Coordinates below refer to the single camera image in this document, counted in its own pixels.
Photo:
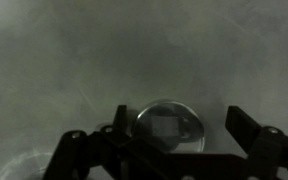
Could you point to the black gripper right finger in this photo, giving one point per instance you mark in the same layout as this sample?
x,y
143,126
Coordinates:
x,y
270,153

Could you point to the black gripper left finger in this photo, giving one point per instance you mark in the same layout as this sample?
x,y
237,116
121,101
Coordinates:
x,y
97,156

